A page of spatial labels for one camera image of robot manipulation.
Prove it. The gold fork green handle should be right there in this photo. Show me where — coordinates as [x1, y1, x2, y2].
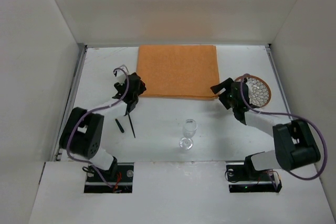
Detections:
[115, 119, 124, 133]

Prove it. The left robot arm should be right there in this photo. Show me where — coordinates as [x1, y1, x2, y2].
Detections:
[59, 68, 146, 181]

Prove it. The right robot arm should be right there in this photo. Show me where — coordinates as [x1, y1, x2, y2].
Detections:
[211, 74, 328, 181]

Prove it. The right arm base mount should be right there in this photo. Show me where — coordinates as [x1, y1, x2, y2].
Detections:
[224, 162, 282, 193]

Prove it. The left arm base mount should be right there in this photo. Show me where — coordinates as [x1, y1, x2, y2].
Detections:
[82, 163, 134, 194]

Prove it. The orange cloth placemat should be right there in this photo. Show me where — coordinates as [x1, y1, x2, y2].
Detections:
[136, 45, 220, 100]

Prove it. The patterned ceramic plate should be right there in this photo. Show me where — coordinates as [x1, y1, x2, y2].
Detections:
[245, 76, 271, 108]

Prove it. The clear wine glass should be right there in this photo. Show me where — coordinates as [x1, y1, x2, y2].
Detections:
[179, 119, 197, 150]

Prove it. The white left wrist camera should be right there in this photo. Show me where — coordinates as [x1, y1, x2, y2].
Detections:
[114, 71, 126, 84]

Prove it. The black slotted spoon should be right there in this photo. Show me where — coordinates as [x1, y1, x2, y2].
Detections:
[128, 114, 136, 138]

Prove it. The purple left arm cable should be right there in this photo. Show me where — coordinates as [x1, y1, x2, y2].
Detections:
[66, 64, 131, 187]

